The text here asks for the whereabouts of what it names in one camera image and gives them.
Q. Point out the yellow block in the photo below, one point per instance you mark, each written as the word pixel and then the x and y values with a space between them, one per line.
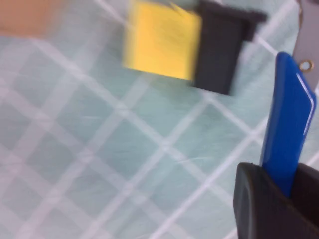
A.
pixel 162 42

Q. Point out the orange block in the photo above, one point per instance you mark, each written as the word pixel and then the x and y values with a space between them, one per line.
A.
pixel 22 15

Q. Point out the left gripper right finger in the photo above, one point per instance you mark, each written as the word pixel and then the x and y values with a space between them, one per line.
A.
pixel 307 194

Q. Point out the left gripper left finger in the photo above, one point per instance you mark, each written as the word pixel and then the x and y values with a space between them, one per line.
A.
pixel 261 214

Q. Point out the green grid tablecloth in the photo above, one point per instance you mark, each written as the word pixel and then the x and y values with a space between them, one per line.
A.
pixel 99 149

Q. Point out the black plastic bracket block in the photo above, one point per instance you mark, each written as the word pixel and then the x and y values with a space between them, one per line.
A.
pixel 219 49

